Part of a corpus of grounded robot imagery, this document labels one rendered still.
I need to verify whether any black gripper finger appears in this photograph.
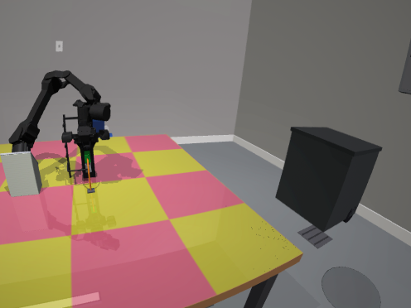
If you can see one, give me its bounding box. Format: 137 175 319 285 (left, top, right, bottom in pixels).
74 141 84 156
89 139 99 156

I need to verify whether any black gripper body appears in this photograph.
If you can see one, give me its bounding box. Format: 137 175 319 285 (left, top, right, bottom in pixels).
61 118 110 143

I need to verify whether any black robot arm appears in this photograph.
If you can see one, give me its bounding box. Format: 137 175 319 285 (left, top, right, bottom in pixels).
8 70 111 152

